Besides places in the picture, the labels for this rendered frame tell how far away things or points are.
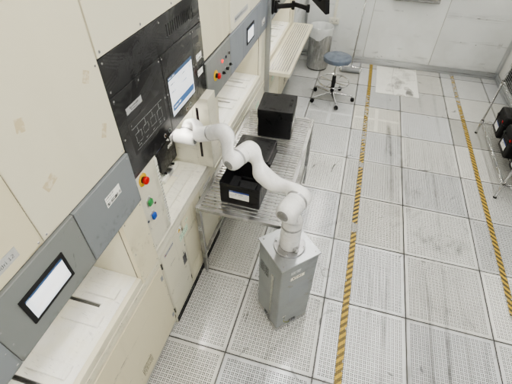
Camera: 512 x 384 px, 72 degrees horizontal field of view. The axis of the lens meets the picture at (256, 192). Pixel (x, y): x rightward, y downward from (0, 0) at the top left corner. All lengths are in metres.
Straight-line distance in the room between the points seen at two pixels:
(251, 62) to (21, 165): 2.77
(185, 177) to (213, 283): 0.92
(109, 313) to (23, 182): 0.94
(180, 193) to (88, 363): 1.07
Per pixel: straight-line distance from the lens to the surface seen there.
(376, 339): 2.83
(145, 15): 1.65
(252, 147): 1.92
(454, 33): 6.28
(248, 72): 3.69
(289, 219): 1.80
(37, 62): 1.20
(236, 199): 2.33
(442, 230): 3.65
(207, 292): 2.87
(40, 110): 1.21
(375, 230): 3.40
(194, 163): 2.54
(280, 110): 2.84
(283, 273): 2.08
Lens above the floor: 2.47
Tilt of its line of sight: 44 degrees down
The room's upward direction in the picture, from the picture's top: 1 degrees clockwise
